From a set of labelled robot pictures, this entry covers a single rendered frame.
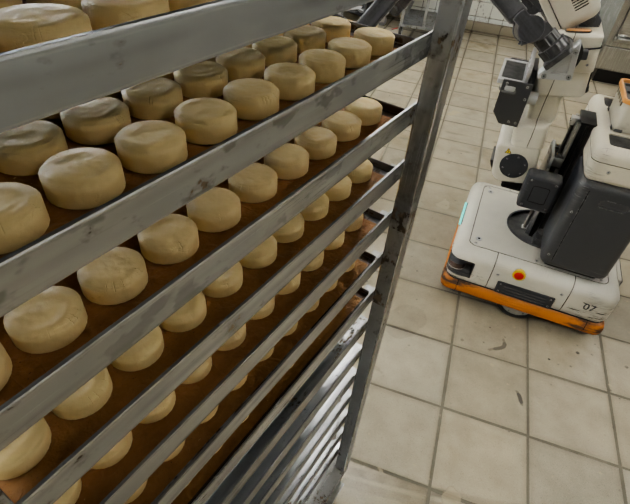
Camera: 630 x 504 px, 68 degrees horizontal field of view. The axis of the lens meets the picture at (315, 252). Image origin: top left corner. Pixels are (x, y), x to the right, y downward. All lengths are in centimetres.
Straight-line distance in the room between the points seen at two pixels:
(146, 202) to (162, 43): 9
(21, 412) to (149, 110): 24
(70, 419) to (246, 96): 30
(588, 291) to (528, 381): 42
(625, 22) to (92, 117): 490
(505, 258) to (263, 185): 166
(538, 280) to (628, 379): 52
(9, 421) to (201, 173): 19
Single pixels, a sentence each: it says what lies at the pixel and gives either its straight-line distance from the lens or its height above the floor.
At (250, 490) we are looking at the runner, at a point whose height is 68.
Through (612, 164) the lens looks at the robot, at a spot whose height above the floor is 77.
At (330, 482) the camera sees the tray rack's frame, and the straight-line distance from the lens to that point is 147.
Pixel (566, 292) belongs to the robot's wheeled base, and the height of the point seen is 23.
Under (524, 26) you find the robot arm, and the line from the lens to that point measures 168.
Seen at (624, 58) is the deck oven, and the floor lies 24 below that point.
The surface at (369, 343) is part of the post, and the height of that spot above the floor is 74.
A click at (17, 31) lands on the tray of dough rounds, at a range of 29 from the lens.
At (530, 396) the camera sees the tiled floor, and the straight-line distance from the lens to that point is 200.
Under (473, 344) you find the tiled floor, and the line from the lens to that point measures 205.
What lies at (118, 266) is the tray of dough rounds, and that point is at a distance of 39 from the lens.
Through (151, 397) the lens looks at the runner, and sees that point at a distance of 43.
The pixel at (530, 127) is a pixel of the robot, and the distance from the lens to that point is 195.
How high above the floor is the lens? 150
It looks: 41 degrees down
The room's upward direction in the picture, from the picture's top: 5 degrees clockwise
